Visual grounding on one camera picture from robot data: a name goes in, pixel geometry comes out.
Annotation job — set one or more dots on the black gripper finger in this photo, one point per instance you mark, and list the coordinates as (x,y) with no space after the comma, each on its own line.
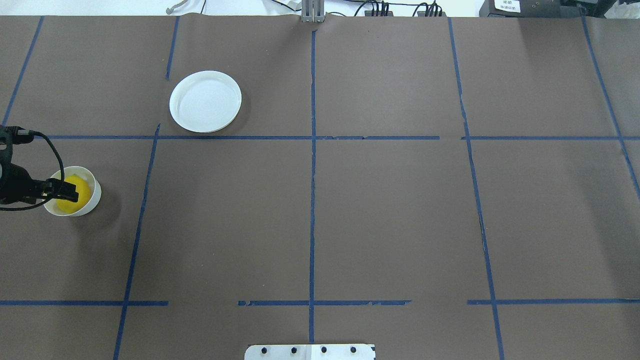
(59,189)

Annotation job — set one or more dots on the white bowl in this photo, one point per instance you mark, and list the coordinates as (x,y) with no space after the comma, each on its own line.
(88,197)

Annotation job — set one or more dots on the black power box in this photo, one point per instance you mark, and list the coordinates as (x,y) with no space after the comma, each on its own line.
(553,9)

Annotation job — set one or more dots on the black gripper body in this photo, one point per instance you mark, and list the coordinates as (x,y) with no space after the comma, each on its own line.
(16,184)

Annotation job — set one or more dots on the brown paper table cover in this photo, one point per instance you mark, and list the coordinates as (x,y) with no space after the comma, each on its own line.
(440,188)

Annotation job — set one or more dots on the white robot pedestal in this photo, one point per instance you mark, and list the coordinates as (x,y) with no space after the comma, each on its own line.
(340,351)

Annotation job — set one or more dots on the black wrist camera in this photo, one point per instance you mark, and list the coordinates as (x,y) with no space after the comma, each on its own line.
(10,136)

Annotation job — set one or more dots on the aluminium frame post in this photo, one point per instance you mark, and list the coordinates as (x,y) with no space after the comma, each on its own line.
(313,11)

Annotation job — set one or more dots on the white plate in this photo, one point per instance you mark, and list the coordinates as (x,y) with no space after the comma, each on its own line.
(205,101)

